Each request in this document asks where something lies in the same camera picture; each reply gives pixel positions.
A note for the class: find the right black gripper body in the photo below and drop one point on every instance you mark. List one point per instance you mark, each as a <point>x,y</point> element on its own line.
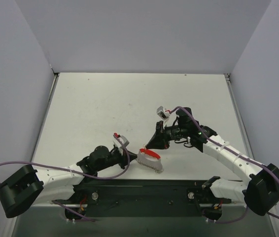
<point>161,135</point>

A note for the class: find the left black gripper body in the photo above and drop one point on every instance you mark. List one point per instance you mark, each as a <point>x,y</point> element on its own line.
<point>124,156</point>

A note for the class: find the metal chain keyring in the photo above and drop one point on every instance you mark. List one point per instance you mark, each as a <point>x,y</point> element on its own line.
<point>150,162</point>

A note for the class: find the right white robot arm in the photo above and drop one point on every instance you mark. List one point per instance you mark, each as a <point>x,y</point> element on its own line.
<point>258,186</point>

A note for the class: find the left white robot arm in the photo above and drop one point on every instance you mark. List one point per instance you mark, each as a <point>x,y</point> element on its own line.
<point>29,186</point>

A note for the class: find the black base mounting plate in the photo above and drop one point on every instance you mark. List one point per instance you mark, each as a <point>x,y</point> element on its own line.
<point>141,198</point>

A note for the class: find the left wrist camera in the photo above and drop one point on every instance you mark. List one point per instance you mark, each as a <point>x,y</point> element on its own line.
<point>121,142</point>

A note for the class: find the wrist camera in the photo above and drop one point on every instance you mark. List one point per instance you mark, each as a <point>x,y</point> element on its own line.
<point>121,142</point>
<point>164,114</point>

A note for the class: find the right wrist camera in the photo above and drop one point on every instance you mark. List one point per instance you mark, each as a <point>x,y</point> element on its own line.
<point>164,114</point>

